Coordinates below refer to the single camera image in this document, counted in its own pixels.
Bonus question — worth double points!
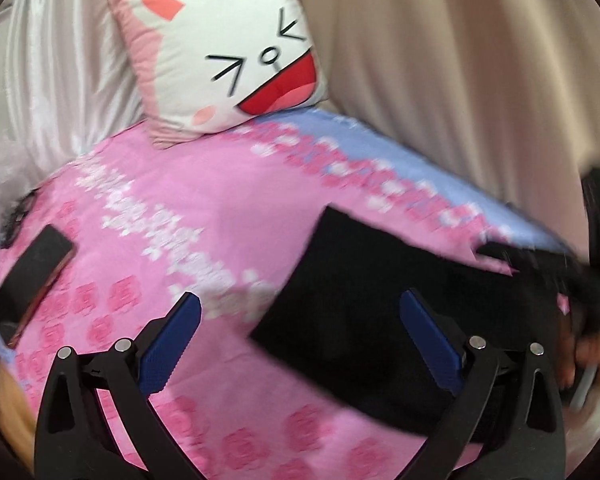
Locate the pink cat face pillow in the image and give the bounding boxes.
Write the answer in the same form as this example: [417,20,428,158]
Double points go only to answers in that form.
[109,0,328,150]

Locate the person's right hand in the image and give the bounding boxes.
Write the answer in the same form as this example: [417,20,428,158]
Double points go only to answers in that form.
[557,312,600,396]

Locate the black pants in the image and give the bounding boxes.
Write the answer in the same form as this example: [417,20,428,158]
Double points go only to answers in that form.
[249,206,581,446]

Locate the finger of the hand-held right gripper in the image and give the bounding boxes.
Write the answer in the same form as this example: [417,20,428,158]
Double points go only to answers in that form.
[475,241,583,293]

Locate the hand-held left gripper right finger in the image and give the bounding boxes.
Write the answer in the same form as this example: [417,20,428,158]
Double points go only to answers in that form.
[399,288,567,480]

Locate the white satin curtain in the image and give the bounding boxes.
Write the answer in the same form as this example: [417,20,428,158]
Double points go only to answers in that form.
[0,0,196,196]

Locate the person's blond hair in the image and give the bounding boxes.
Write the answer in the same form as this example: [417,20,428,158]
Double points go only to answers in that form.
[0,347,37,458]

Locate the small dark object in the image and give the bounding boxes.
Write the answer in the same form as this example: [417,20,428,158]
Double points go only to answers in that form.
[1,187,40,250]

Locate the black smartphone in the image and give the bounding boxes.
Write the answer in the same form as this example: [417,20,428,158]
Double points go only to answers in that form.
[0,225,76,348]

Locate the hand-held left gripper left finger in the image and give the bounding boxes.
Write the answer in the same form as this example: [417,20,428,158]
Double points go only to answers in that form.
[34,291,202,480]

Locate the beige curtain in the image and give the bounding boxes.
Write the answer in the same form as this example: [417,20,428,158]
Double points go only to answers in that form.
[287,0,600,261]

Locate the person's right forearm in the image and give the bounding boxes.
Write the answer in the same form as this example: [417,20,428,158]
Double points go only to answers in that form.
[565,367,600,467]

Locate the pink floral bedsheet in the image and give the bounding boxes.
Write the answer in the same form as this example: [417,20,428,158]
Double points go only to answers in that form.
[0,107,581,480]

